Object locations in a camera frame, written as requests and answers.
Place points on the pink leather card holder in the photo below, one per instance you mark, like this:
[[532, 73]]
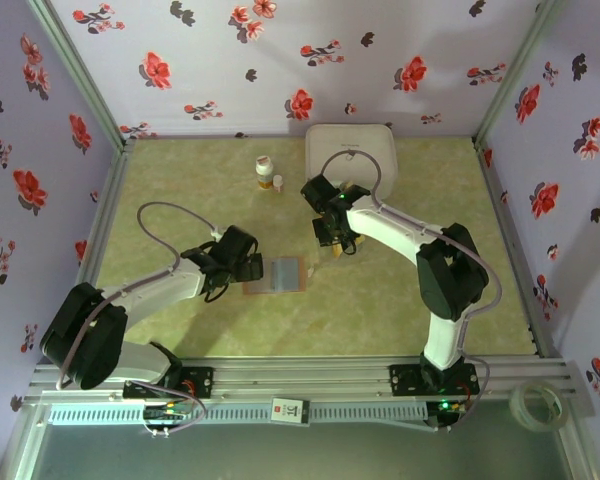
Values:
[[285, 275]]

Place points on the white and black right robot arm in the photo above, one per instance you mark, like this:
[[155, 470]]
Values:
[[450, 280]]

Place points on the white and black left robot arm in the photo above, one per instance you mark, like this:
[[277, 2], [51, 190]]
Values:
[[80, 340]]

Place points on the small white vial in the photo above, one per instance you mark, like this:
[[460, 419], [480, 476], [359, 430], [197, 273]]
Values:
[[278, 183]]

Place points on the white square medicine case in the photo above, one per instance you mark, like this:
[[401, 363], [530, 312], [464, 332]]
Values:
[[360, 137]]

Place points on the white pill bottle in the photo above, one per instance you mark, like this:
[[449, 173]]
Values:
[[264, 172]]

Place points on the white label tag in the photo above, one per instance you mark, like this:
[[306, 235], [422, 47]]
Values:
[[290, 411]]

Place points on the small circuit board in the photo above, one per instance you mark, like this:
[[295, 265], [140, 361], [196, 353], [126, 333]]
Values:
[[167, 412], [449, 407]]

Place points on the clear tape roll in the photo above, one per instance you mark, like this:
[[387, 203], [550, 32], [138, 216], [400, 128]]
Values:
[[517, 405]]

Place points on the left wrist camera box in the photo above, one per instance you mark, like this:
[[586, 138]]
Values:
[[219, 233]]

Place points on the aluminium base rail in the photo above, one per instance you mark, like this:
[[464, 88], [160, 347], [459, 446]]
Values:
[[300, 375]]

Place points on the aluminium side rail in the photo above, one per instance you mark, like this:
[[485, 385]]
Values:
[[112, 185], [495, 190]]

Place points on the aluminium corner post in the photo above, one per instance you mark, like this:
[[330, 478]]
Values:
[[80, 75], [512, 75]]

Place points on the aluminium lower frame bar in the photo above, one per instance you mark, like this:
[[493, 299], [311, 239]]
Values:
[[22, 445], [582, 455]]

